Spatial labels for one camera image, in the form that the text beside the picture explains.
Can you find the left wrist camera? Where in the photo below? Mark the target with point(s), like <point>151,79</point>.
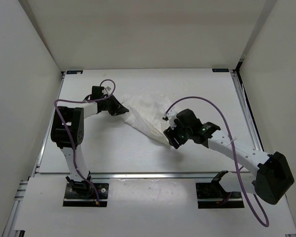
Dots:
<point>97,92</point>

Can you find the aluminium table edge rail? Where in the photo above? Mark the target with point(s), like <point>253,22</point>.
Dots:
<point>155,175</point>

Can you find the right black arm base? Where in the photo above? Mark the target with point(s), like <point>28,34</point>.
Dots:
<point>211,195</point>

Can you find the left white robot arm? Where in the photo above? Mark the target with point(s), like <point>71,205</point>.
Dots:
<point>68,129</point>

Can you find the blue corner label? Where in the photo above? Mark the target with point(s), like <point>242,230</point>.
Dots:
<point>220,70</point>
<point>74,72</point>

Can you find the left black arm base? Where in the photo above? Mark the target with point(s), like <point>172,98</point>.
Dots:
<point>81,194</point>

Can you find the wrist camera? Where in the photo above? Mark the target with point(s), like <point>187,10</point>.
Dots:
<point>186,118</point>
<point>97,92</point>

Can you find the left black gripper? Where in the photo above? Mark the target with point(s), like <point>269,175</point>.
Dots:
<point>118,108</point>

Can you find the right blue corner label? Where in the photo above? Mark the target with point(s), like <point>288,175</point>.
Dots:
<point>220,70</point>

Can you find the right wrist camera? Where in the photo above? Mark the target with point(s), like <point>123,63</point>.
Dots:
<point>186,118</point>

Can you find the left blue corner label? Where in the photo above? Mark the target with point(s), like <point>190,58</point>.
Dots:
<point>74,72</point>

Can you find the right aluminium frame rail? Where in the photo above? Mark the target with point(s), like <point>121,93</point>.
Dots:
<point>246,98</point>

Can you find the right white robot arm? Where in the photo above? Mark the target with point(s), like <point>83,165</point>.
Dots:
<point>271,175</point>

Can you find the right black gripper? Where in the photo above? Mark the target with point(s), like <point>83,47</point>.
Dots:
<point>170,133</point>

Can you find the white pleated skirt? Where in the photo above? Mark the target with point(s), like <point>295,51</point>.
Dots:
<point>145,114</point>

